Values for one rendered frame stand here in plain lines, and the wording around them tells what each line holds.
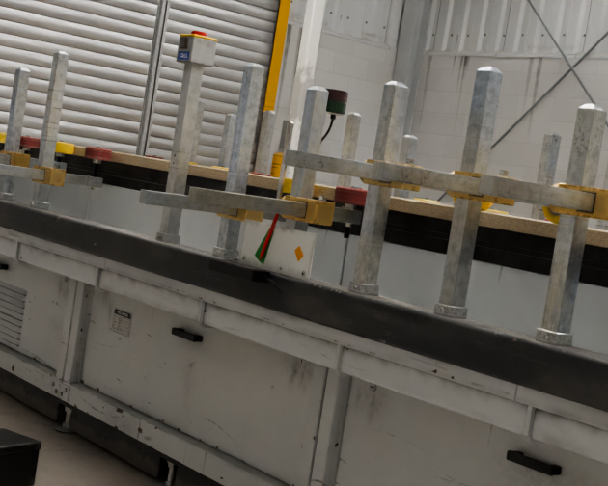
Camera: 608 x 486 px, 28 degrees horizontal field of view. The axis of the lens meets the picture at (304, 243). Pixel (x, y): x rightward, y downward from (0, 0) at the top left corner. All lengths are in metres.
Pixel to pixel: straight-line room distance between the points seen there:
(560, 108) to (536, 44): 0.74
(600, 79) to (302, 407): 8.66
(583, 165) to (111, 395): 2.03
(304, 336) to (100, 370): 1.30
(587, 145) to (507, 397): 0.46
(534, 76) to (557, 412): 9.89
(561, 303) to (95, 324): 2.06
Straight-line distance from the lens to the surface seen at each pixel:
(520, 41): 12.14
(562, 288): 2.08
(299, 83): 4.27
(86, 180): 3.70
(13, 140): 3.91
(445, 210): 2.57
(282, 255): 2.63
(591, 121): 2.08
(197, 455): 3.27
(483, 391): 2.21
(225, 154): 4.81
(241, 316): 2.79
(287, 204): 2.54
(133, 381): 3.62
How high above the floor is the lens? 0.91
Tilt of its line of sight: 3 degrees down
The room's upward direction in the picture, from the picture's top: 9 degrees clockwise
